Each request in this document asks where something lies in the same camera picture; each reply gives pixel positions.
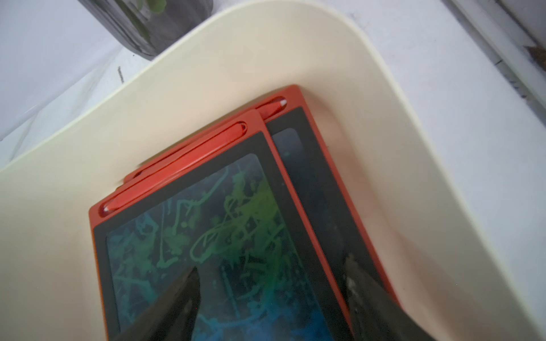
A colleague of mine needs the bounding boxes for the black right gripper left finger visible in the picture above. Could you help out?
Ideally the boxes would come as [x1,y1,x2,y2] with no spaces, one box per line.
[115,267,200,340]

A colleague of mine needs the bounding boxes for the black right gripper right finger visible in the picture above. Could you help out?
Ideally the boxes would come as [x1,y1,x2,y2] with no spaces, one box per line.
[344,255,434,341]

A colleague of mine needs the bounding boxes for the red writing tablet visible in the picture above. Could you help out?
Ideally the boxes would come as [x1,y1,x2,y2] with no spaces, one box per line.
[123,84,402,308]
[89,110,353,340]

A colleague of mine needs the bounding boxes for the cream plastic storage box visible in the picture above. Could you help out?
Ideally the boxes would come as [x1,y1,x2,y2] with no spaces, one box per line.
[1,1,545,340]

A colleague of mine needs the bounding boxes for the dark glass vase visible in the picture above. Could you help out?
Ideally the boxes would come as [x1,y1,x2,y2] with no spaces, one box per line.
[81,0,213,61]

